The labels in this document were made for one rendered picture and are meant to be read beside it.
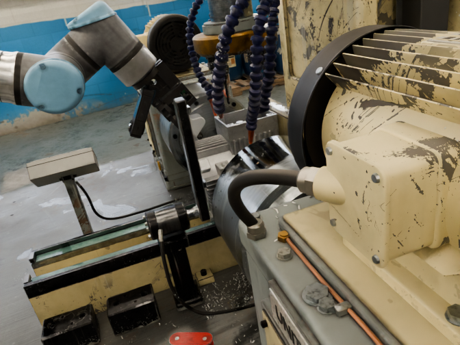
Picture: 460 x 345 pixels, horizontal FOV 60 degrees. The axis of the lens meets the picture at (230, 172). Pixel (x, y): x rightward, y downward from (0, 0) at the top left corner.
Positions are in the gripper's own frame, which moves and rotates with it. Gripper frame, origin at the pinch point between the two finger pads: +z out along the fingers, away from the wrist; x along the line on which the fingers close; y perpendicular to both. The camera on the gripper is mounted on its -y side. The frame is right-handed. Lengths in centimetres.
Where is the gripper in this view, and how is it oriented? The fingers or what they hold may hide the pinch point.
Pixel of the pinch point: (194, 142)
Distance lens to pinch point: 98.2
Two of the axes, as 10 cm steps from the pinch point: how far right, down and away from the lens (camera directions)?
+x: -3.2, -3.6, 8.8
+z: 6.0, 6.4, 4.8
